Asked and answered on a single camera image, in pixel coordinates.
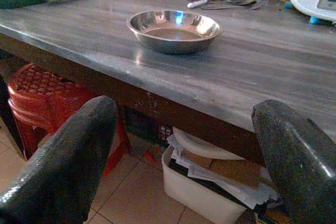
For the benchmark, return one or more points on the steel fork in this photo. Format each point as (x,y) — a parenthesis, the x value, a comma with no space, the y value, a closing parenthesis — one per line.
(262,1)

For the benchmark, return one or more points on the white paper stack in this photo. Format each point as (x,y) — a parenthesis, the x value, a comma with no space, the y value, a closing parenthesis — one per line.
(236,191)

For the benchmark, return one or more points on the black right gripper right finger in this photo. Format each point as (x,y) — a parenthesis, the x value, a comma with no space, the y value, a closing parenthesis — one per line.
(302,171)

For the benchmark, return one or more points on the flat steel utensil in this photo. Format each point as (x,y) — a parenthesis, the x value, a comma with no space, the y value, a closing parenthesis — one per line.
(218,6)

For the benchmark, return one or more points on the brown cardboard piece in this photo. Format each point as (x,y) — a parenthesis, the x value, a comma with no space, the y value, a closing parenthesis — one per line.
(231,169)

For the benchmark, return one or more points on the white plastic tub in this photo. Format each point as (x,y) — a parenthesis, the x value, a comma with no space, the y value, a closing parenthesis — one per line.
(189,195)

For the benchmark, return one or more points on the dark box with label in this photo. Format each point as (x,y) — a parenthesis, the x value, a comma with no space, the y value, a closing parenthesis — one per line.
(147,127)

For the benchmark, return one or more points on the red plastic stool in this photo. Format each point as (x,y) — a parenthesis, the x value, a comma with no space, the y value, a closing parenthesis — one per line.
(39,95)

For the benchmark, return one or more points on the shallow steel bowl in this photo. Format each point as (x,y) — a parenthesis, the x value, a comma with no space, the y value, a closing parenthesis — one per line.
(174,35)

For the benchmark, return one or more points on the white marker pen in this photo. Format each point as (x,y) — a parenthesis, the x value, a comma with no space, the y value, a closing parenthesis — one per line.
(197,3)

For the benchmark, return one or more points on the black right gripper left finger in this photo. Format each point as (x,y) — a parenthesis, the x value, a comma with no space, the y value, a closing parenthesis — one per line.
(57,171)

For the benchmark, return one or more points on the dark wooden table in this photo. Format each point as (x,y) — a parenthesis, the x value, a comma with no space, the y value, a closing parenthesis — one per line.
(157,113)

